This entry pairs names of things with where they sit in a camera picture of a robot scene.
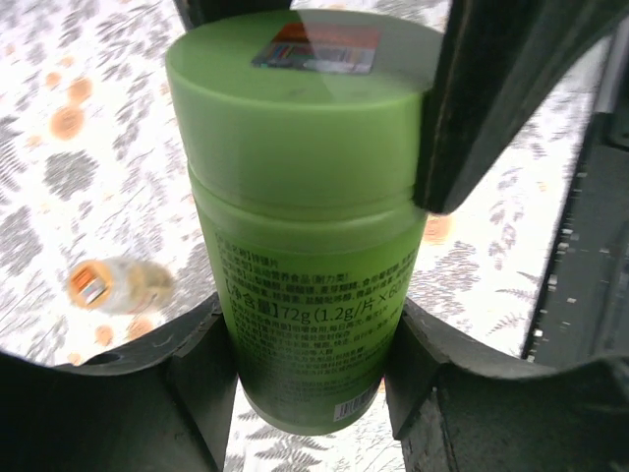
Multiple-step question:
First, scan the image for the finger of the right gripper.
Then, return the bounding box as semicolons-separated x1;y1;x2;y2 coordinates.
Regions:
173;0;292;30
414;0;628;214

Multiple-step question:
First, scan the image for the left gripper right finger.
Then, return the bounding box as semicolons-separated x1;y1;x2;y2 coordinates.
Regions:
385;301;628;472

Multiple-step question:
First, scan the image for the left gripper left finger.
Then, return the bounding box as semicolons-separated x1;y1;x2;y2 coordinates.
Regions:
1;296;237;471

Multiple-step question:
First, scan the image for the clear small pill bottle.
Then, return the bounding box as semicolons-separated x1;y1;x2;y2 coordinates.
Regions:
67;257;174;315

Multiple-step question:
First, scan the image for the green pill bottle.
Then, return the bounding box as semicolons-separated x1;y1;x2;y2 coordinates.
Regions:
165;9;441;436

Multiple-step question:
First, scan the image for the floral table mat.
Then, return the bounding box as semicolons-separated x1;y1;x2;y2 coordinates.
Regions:
0;0;615;472

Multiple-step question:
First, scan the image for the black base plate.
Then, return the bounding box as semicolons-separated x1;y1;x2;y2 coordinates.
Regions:
522;113;628;368

